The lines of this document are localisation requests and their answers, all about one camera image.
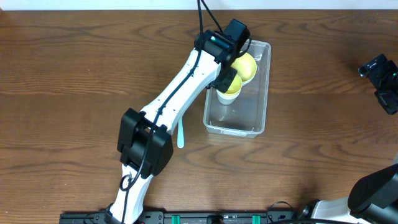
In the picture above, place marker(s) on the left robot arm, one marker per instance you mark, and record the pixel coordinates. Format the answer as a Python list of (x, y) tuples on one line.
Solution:
[(145, 136)]

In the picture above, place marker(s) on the yellow plastic bowl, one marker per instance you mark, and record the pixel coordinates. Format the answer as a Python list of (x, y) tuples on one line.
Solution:
[(246, 67)]

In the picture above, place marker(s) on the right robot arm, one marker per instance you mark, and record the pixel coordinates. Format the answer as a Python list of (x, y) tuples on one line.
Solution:
[(373, 199)]

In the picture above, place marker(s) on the white plastic cup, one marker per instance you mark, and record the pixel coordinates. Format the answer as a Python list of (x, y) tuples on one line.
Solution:
[(227, 99)]

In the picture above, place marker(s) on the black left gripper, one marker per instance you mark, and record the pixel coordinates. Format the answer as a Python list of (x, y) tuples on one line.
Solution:
[(226, 86)]

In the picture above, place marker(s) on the mint green plastic spoon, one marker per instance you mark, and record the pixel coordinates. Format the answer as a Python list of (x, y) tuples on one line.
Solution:
[(180, 135)]

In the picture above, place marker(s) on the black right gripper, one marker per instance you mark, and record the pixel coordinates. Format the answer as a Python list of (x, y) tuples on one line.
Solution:
[(390, 104)]

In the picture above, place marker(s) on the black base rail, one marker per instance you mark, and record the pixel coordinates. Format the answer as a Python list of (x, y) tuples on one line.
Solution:
[(159, 217)]

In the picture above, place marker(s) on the yellow plastic cup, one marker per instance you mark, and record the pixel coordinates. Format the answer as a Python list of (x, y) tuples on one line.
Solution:
[(235, 86)]

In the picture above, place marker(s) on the clear plastic container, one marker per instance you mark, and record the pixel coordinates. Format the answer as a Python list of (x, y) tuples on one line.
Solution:
[(246, 115)]

